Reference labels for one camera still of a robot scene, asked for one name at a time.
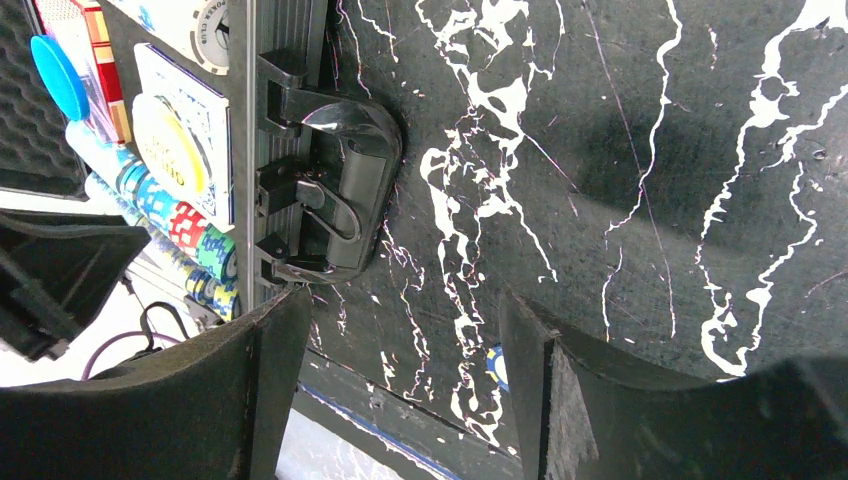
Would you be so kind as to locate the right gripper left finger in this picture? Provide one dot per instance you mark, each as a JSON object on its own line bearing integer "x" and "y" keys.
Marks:
{"x": 212, "y": 407}

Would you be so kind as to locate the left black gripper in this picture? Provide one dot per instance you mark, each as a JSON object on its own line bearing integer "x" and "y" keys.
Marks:
{"x": 57, "y": 272}

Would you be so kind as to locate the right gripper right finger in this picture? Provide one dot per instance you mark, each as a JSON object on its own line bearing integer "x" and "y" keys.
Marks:
{"x": 585, "y": 409}

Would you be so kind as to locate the blue green chip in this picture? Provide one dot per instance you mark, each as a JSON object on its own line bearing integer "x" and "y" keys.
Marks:
{"x": 496, "y": 366}

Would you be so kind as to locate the yellow round button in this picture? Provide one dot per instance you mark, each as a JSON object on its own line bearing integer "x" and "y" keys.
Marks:
{"x": 168, "y": 148}

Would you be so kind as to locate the blue round dealer button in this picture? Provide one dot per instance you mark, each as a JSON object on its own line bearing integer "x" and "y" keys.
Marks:
{"x": 59, "y": 77}

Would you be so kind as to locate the blue playing card deck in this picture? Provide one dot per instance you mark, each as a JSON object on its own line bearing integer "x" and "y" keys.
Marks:
{"x": 206, "y": 114}

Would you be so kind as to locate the red playing card deck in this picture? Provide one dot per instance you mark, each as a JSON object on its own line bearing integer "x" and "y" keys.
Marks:
{"x": 80, "y": 29}

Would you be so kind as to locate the teal green chip row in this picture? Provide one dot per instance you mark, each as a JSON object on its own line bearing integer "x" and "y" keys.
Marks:
{"x": 222, "y": 299}

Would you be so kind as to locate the light blue chip row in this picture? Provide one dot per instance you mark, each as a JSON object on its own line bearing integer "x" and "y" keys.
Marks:
{"x": 184, "y": 225}

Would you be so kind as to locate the black poker chip case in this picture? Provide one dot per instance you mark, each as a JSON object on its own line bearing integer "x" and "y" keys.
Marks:
{"x": 311, "y": 169}

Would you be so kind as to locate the green orange chip row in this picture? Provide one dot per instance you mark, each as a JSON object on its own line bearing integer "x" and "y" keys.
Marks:
{"x": 197, "y": 29}

